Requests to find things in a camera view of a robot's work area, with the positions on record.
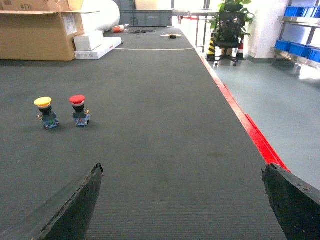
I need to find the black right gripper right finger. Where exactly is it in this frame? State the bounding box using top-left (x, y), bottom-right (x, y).
top-left (262, 163), bottom-right (320, 240)

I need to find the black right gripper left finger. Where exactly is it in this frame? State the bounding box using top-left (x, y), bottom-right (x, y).
top-left (0, 163), bottom-right (104, 240)

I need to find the steel shelf rack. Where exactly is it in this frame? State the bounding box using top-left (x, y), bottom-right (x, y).
top-left (270, 0), bottom-right (320, 70)

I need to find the yellow mushroom push button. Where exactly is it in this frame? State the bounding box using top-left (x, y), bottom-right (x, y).
top-left (34, 96), bottom-right (60, 130)

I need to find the red mushroom push button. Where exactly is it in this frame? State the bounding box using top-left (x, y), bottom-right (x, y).
top-left (69, 94), bottom-right (91, 127)

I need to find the yellow black striped cone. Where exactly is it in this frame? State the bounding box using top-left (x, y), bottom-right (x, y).
top-left (205, 33), bottom-right (216, 62)

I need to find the small white box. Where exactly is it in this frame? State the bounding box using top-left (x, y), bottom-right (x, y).
top-left (73, 30), bottom-right (104, 51)

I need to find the flat white box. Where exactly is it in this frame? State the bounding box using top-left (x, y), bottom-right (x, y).
top-left (74, 37), bottom-right (122, 60)

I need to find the large brown cardboard box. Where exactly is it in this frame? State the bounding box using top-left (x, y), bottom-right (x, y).
top-left (0, 0), bottom-right (99, 61)

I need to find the black office chair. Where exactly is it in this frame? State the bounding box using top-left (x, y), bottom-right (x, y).
top-left (213, 11), bottom-right (245, 67)

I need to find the green potted plant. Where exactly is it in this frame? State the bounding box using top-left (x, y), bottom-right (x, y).
top-left (208, 0), bottom-right (255, 37)

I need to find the large white foam roll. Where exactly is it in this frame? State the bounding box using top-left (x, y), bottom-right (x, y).
top-left (81, 0), bottom-right (121, 33)

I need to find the grey plastic crate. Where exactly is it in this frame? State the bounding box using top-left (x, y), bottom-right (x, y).
top-left (133, 10), bottom-right (173, 27)

